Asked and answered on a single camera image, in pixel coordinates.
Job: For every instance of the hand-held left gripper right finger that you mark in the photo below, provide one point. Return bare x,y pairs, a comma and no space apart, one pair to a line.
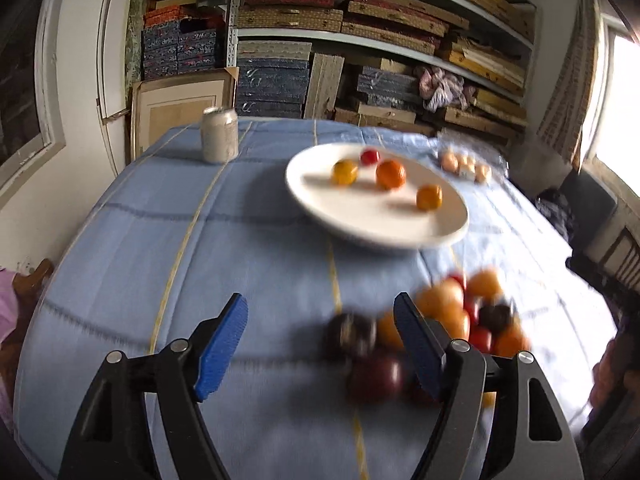
415,340

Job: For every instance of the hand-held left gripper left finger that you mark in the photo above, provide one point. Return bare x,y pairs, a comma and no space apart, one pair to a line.
225,345

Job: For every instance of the large pale orange grapefruit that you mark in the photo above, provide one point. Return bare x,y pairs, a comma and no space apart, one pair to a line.
442,305

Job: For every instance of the dark red passion fruit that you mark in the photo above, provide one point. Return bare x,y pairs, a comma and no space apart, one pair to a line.
375,377

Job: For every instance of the large dark brown fruit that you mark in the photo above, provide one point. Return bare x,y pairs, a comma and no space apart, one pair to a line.
348,335

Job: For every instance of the dark purple plum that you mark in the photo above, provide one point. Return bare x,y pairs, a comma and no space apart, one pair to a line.
495,316

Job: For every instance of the white oval plate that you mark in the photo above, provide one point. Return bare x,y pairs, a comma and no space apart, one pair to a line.
380,220

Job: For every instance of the round orange fruit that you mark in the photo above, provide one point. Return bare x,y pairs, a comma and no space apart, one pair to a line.
387,332

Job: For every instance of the large spotted yellow fruit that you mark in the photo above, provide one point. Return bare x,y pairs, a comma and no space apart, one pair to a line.
510,342

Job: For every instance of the blue checked tablecloth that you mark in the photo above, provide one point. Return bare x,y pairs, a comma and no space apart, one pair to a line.
250,240

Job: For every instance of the green orange tangerine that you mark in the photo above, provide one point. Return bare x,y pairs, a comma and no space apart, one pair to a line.
429,197

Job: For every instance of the yellow green tangerine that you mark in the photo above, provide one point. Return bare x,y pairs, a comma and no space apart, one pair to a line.
345,172

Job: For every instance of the group of pale peaches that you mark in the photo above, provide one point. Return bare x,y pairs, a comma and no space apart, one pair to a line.
450,161

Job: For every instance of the small red cherry tomato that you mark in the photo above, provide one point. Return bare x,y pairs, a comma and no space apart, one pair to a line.
370,156

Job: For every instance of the wooden chair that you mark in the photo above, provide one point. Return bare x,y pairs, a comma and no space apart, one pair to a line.
35,280

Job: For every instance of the clear plastic clamshell box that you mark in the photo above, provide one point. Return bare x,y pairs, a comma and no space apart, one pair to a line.
470,145

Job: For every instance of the white drink can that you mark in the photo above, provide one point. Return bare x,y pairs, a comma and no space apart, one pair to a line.
219,135

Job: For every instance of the black chair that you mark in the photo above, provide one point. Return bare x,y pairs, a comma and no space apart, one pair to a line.
590,205

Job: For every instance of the pink plastic bag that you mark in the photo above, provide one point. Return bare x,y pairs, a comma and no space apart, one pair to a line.
7,305

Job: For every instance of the leaning wooden framed board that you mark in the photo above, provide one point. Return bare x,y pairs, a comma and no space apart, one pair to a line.
175,110

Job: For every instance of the pink cloth bundle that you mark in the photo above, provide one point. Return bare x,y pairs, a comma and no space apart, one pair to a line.
440,87

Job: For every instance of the stack of dark blue boxes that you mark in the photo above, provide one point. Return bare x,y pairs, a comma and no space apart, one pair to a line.
387,85

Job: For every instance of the stack of blue patterned boxes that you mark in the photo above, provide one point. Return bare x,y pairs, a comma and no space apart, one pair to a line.
180,52
272,85

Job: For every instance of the upright tan woven box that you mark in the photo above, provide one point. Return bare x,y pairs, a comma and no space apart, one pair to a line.
325,85

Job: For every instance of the stack of yellow wooden boxes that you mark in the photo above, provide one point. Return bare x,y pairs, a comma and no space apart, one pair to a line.
487,60

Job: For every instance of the patterned curtain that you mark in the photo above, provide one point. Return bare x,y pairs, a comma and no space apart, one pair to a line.
565,85

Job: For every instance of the bright window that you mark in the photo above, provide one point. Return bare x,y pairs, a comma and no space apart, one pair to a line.
622,110

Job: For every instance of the white curved panel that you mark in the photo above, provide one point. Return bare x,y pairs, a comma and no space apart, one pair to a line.
102,60

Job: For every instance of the green marbled panel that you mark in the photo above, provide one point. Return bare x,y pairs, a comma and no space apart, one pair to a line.
134,45

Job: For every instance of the white metal shelf rack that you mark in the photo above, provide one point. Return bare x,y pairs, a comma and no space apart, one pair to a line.
300,34

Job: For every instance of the stack of tan woven boxes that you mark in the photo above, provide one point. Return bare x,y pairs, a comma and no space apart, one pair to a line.
400,17

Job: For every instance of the white framed window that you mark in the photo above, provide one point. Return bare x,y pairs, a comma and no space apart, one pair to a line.
20,85

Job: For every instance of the stack of orange patterned boxes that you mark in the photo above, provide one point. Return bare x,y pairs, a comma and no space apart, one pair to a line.
170,14

